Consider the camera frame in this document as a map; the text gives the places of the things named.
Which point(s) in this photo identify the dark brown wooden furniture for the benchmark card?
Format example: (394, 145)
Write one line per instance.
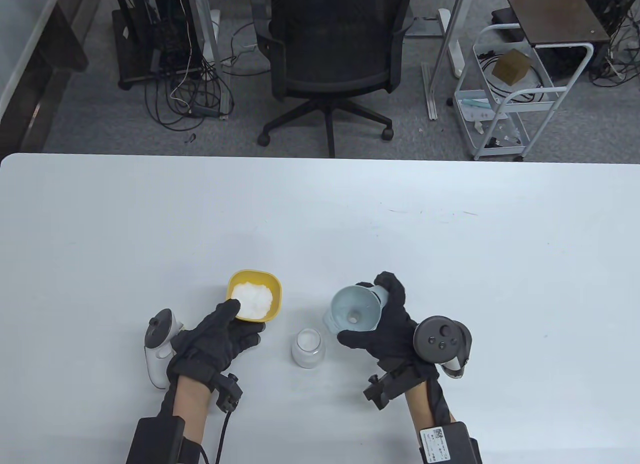
(65, 49)

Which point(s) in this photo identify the grey and white tracking controller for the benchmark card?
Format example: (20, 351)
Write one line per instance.
(442, 341)
(160, 349)

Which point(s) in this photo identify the brown wooden side tabletop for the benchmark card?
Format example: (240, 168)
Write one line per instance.
(550, 14)

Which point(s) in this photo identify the grey metal frame leg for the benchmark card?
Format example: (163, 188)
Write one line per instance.
(212, 49)

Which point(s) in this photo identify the grey-blue plastic funnel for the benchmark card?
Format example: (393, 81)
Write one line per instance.
(355, 304)

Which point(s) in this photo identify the white salt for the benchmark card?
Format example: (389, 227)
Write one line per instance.
(254, 299)

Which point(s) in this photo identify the person's left forearm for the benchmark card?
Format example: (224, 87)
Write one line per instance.
(192, 401)

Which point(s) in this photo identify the black flat box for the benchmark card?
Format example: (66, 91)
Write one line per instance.
(505, 17)

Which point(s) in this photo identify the grey metal desk leg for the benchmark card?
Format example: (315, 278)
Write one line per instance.
(447, 39)

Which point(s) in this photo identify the person's left hand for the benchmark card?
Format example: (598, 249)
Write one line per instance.
(215, 341)

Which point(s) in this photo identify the brown cardboard box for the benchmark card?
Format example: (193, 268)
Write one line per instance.
(511, 67)

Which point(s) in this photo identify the black labelled forearm pack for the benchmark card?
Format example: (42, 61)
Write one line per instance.
(450, 444)

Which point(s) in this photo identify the person's right hand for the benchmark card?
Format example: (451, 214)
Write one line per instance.
(395, 334)

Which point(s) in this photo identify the small clear glass jar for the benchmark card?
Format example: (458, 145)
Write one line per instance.
(308, 346)

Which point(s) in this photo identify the black forearm battery pack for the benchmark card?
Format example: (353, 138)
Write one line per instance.
(155, 441)

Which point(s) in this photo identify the person's right forearm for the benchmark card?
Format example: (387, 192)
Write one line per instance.
(420, 404)

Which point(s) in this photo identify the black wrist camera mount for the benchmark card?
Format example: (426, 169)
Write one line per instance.
(387, 389)
(229, 391)

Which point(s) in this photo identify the black mesh office chair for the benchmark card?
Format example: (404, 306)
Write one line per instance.
(330, 49)

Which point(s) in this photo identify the white utility cart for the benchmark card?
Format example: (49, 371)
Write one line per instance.
(500, 114)

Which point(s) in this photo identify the yellow bowl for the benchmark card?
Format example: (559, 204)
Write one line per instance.
(276, 291)

